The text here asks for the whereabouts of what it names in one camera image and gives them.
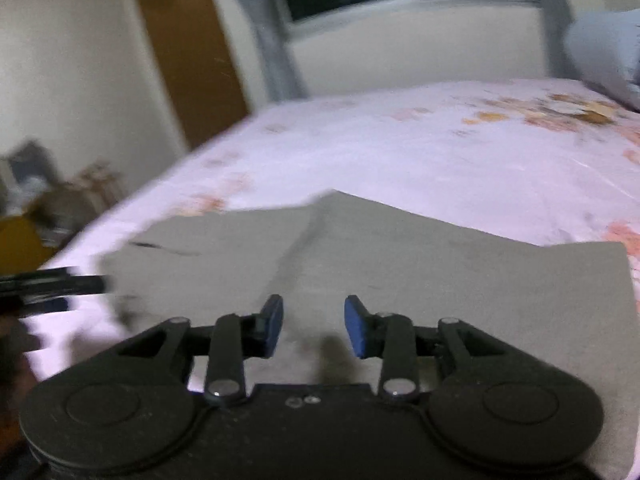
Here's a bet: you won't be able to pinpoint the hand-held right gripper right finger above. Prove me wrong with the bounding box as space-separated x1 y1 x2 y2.
344 295 506 401

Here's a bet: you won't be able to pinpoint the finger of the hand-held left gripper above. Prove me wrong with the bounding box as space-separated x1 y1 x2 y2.
0 266 107 296
0 297 71 317

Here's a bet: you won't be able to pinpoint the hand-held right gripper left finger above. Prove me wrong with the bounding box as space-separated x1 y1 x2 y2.
117 294 285 405

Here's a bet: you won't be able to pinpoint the grey pants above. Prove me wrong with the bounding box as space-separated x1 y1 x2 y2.
97 189 635 480

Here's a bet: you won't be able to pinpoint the small wooden chair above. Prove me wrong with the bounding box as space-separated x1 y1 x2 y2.
74 159 127 217

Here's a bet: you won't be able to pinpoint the bed with pink floral sheet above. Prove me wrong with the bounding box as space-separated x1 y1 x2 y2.
22 77 640 376

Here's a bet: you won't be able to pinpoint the brown wooden door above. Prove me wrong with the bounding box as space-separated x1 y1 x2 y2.
131 0 251 152

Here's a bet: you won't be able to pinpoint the grey curtain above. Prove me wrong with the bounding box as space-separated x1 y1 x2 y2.
522 0 574 79
215 0 309 104

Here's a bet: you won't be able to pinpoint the light blue rolled quilt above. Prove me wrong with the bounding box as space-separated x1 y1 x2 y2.
562 7 640 112

